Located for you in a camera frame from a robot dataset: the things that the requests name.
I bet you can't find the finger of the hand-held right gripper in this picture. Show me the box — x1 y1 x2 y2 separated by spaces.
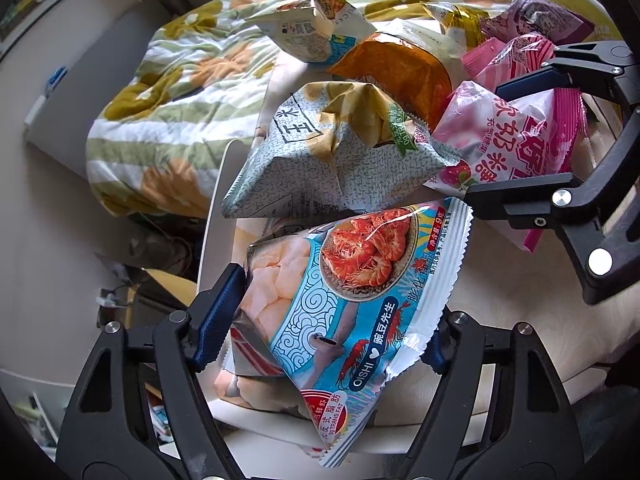
495 41 640 111
465 109 640 307

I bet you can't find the white and blue wall fixture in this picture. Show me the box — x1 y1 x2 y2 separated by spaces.
22 65 71 127

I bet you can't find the orange snack packet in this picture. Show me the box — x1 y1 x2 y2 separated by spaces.
327 19 468 111

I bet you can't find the purple snack packet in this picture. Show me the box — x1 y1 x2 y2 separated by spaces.
480 0 596 43

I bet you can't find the green striped floral blanket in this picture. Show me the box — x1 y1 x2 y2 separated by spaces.
86 0 516 218

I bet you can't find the gold snack packet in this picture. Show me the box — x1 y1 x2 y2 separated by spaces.
422 2 501 48

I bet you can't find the brown cardboard box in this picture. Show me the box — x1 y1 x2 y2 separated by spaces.
127 267 198 321

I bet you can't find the blue shrimp cracker packet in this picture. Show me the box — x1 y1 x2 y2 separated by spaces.
231 196 475 468

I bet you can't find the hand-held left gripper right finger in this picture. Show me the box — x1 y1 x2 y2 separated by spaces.
400 310 586 480

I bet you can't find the grey patterned snack packet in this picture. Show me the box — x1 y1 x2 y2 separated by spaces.
221 80 463 218

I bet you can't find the small white snack packet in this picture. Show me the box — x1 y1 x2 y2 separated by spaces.
245 0 381 66

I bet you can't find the pink strawberry snack packet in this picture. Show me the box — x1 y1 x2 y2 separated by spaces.
422 80 588 253

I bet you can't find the white floral tablecloth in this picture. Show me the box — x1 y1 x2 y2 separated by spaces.
197 137 640 453

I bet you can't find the magenta snack packet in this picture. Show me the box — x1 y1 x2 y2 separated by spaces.
460 32 558 91

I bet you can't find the framed wall picture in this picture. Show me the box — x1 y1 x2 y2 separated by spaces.
0 0 103 61

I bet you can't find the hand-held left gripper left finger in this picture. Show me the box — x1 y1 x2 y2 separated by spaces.
52 262 248 480

